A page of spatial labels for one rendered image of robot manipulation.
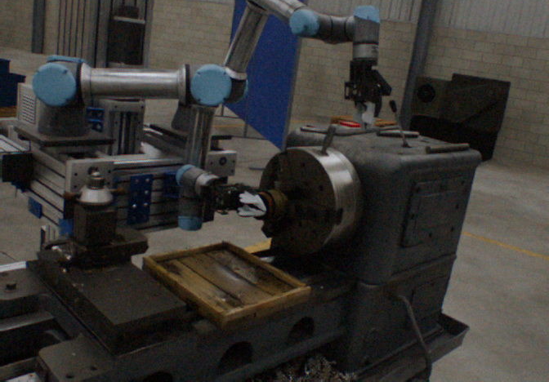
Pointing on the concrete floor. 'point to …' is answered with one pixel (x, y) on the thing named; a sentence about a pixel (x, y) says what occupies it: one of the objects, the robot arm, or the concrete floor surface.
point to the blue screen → (270, 74)
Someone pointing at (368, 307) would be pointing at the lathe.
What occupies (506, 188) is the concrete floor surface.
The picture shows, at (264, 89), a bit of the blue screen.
